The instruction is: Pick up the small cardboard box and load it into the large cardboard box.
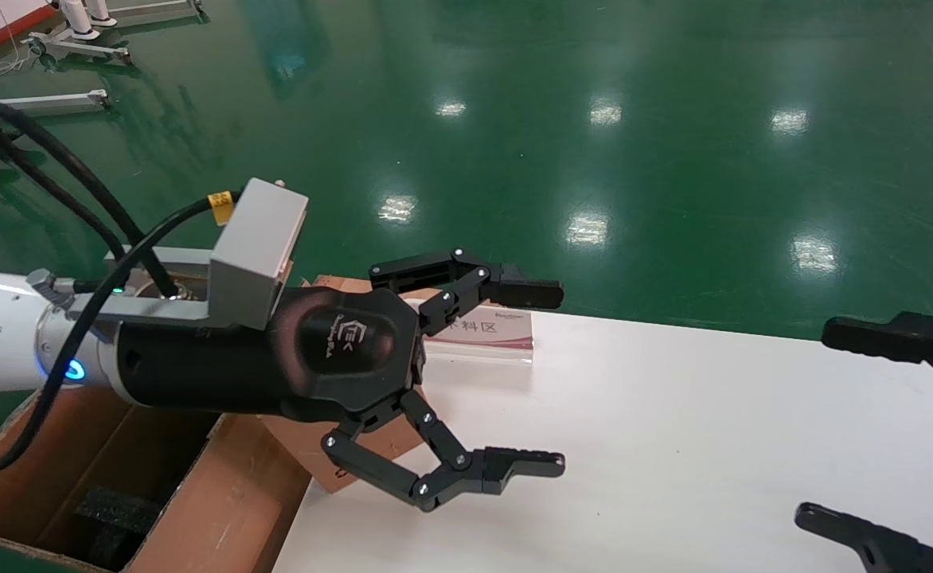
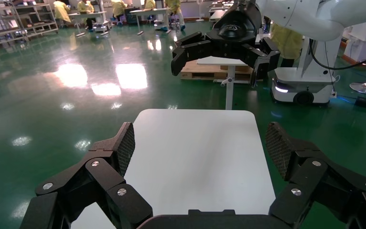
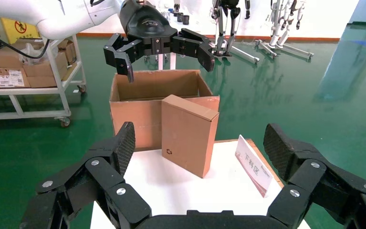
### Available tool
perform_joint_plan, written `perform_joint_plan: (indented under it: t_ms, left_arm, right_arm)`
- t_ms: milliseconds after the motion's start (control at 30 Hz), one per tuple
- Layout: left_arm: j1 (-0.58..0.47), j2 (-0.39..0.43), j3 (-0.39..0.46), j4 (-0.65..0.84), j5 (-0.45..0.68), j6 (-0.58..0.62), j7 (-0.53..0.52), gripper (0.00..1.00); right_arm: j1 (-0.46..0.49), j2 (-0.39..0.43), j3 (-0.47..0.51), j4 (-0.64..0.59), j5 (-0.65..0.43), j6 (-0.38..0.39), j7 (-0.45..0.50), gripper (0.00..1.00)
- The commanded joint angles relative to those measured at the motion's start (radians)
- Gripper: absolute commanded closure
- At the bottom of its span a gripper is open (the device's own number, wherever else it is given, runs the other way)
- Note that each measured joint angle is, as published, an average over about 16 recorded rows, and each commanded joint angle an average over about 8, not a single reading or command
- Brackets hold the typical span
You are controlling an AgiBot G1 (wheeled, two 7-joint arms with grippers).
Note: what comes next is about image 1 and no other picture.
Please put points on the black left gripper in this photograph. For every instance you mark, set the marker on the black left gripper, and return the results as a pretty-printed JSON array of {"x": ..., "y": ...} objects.
[{"x": 339, "y": 350}]

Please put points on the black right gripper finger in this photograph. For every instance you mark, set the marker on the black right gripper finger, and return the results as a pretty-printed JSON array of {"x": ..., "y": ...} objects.
[
  {"x": 896, "y": 338},
  {"x": 872, "y": 541}
]

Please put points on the large open cardboard box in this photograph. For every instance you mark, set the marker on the large open cardboard box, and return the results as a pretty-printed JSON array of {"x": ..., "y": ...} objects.
[{"x": 228, "y": 509}]

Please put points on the clear acrylic sign holder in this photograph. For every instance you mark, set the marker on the clear acrylic sign holder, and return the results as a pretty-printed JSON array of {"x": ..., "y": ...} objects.
[{"x": 498, "y": 330}]

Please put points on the black foam block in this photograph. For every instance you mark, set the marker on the black foam block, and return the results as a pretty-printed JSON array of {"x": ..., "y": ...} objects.
[{"x": 116, "y": 513}]

